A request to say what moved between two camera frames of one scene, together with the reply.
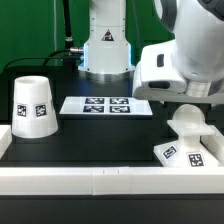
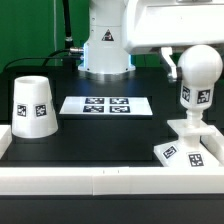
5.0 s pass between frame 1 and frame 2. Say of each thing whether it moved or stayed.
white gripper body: moved
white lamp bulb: moved
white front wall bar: stayed
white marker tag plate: stayed
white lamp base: stayed
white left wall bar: stayed
